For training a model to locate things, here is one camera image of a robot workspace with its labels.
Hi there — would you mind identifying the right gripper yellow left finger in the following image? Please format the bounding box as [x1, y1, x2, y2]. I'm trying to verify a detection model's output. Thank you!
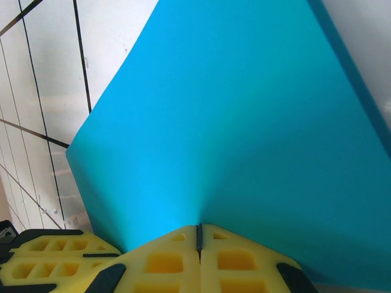
[81, 225, 200, 293]

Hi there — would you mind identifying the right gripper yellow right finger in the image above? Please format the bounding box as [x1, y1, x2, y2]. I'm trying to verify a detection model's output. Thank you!
[199, 223, 319, 293]

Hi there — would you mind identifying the blue paper sheet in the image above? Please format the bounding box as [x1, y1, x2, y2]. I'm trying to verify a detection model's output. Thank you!
[65, 0, 391, 289]

